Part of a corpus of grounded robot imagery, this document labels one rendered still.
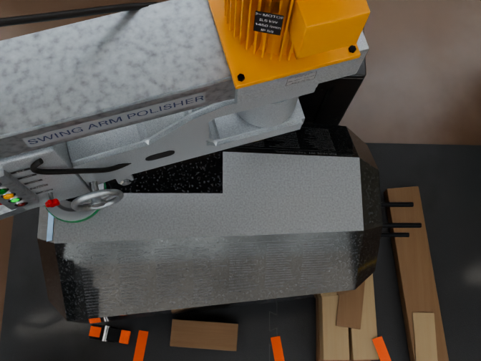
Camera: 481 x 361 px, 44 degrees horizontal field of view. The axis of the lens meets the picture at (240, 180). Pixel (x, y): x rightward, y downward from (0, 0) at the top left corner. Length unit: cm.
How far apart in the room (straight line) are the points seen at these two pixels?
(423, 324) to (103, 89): 207
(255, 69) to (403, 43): 222
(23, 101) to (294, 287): 128
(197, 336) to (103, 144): 140
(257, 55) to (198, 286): 113
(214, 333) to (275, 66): 172
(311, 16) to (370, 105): 220
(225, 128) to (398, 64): 180
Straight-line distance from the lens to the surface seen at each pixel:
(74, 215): 213
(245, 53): 131
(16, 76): 137
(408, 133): 325
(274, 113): 164
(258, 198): 212
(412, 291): 299
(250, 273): 219
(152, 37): 135
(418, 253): 302
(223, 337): 279
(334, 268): 223
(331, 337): 278
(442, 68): 346
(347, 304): 278
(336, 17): 108
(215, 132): 173
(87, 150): 160
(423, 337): 298
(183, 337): 280
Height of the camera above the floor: 293
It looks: 75 degrees down
